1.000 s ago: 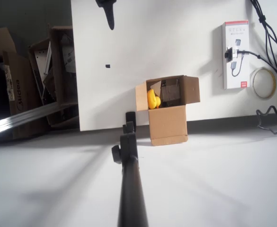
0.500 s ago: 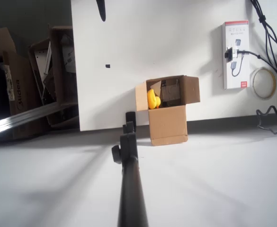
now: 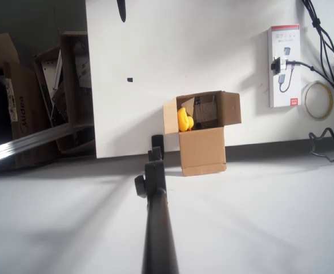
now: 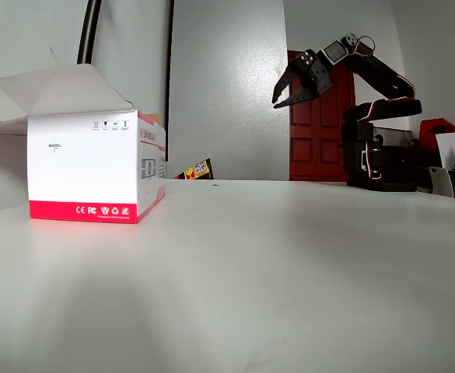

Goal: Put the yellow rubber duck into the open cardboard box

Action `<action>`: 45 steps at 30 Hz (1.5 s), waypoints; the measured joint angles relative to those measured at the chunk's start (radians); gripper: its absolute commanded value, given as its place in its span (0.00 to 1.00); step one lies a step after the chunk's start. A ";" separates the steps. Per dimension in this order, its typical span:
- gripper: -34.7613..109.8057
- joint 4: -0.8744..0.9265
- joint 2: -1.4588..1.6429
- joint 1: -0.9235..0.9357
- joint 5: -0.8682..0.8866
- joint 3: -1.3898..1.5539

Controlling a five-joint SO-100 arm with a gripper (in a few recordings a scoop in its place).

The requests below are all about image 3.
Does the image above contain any black webcam cable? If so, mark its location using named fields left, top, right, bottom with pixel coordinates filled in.
left=285, top=59, right=332, bottom=86

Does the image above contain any small black webcam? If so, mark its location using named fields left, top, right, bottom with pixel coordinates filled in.
left=270, top=56, right=288, bottom=76

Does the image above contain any clear tape roll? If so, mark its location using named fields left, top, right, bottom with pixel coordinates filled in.
left=301, top=80, right=334, bottom=122

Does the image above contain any perforated metal plate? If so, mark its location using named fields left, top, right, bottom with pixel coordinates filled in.
left=40, top=51, right=63, bottom=126

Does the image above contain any brown Midea cardboard box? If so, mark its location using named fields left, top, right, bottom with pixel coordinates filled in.
left=0, top=33, right=59, bottom=170

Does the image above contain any white red product package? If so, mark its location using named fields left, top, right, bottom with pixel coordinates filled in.
left=267, top=24, right=302, bottom=108

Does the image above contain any kinked black cable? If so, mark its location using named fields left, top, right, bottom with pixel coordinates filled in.
left=308, top=127, right=334, bottom=163

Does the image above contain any aluminium extrusion bar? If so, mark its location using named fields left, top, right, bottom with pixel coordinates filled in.
left=0, top=123, right=95, bottom=169

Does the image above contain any yellow rubber duck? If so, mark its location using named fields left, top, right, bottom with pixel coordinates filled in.
left=177, top=107, right=195, bottom=132

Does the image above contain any black camera stand pole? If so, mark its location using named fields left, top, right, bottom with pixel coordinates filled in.
left=134, top=134, right=180, bottom=274

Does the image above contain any open cardboard box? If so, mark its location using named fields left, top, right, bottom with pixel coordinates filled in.
left=162, top=90, right=242, bottom=176

